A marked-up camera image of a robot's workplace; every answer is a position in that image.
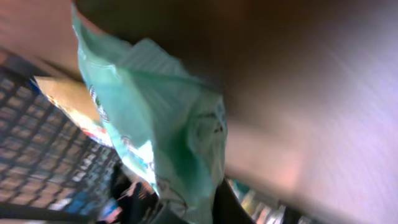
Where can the green wet wipes pack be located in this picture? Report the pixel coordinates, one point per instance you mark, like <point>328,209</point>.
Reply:
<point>166,125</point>

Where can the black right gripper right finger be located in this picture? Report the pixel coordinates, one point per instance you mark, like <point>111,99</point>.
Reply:
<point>226,207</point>

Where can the yellow snack bag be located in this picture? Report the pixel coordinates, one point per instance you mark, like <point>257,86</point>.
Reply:
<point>74,100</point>

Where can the grey plastic shopping basket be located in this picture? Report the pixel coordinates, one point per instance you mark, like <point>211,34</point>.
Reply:
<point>50,169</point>

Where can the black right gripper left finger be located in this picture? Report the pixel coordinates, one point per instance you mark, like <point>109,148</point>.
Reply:
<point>140,206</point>

